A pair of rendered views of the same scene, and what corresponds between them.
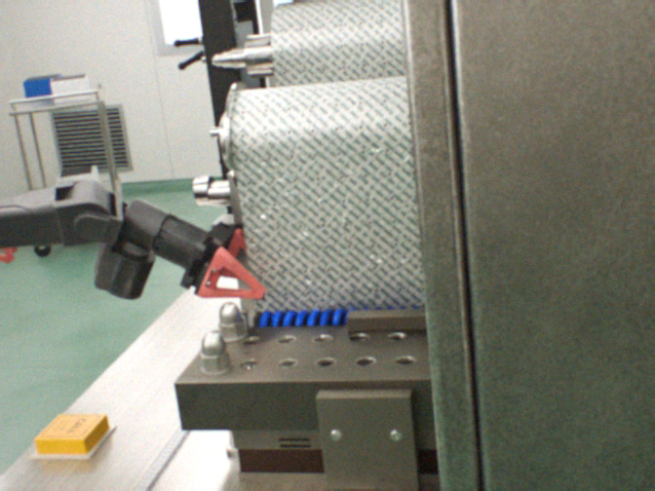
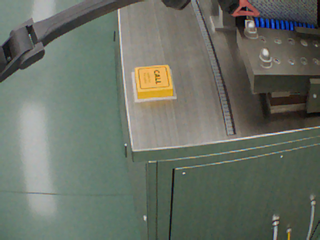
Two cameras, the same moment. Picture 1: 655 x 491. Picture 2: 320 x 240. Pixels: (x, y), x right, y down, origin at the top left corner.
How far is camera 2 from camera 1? 114 cm
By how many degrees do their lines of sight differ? 38
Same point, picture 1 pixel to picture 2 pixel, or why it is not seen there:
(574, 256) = not seen: outside the picture
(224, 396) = (275, 80)
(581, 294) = not seen: outside the picture
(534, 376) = not seen: outside the picture
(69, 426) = (153, 78)
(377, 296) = (298, 17)
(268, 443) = (286, 94)
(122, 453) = (193, 92)
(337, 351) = (303, 52)
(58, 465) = (160, 106)
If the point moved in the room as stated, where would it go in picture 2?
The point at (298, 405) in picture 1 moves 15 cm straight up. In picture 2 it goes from (301, 83) to (303, 41)
